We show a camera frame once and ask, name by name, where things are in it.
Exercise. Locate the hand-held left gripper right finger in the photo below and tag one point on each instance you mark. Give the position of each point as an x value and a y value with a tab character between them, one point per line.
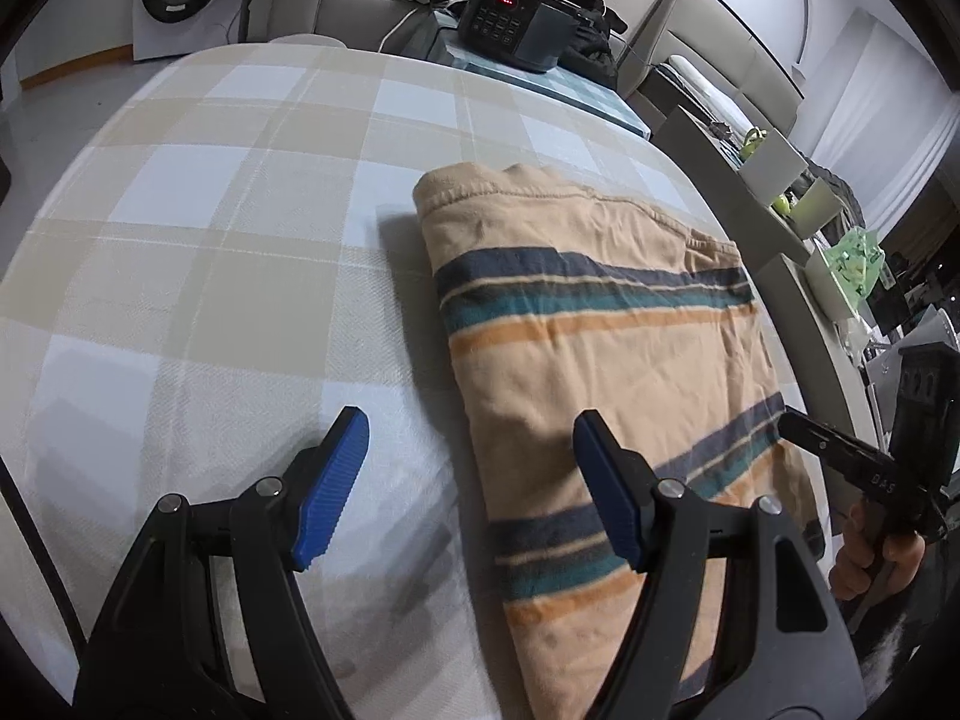
607	487

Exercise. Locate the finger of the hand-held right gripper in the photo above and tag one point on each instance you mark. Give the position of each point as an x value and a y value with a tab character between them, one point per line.
825	446

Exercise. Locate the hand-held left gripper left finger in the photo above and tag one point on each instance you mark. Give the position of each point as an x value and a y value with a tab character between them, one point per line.
330	487

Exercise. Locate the striped beige t-shirt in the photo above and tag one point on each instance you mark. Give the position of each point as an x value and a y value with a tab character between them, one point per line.
600	315

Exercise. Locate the person's right hand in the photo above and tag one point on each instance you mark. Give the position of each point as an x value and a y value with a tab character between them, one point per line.
851	562

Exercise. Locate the white bowl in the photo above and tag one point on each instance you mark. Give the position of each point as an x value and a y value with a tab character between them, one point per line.
829	292

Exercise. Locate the green plastic bag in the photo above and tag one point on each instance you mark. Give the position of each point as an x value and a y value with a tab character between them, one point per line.
855	262

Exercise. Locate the grey cabinet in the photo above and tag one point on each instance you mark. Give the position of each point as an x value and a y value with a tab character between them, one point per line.
787	277

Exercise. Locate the pale green cylinder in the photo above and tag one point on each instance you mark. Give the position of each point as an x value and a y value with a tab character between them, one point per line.
817	210

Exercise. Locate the beige checked tablecloth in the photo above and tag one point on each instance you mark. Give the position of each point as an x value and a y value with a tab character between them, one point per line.
225	240

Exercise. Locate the white curtain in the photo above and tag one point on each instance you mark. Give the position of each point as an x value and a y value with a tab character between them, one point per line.
877	105

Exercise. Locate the bed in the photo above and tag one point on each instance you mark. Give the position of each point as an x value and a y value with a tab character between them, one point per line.
701	94

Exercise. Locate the grey padded headboard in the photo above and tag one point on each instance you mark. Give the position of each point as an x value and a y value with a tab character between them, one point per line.
742	64

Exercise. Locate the teal checked cloth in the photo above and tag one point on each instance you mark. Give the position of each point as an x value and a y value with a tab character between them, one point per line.
592	97

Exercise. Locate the black rice cooker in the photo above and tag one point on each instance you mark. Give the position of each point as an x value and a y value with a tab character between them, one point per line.
540	37

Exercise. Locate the black puffer jacket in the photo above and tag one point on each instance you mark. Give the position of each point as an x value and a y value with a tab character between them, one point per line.
592	7

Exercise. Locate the white washing machine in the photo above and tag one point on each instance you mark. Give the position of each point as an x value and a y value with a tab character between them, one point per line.
195	22

